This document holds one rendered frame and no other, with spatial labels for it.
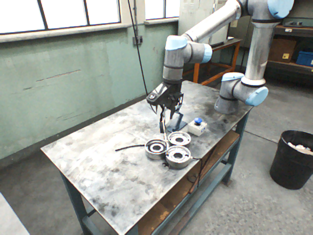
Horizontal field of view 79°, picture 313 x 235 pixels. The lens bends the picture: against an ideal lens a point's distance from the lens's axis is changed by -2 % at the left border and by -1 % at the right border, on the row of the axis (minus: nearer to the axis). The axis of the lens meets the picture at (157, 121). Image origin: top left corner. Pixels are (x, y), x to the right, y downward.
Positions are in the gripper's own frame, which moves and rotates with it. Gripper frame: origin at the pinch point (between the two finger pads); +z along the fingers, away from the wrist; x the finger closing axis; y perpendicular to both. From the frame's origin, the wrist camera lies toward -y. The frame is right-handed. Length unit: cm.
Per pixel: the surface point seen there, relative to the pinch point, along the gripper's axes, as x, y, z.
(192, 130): -4.4, 19.7, 8.4
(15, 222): 20, -56, 33
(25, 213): 86, -46, 101
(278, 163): -42, 114, 58
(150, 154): -2.3, -8.4, 11.3
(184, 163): -15.8, -3.2, 10.4
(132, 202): -12.2, -27.3, 16.6
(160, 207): -10.2, -6.5, 39.1
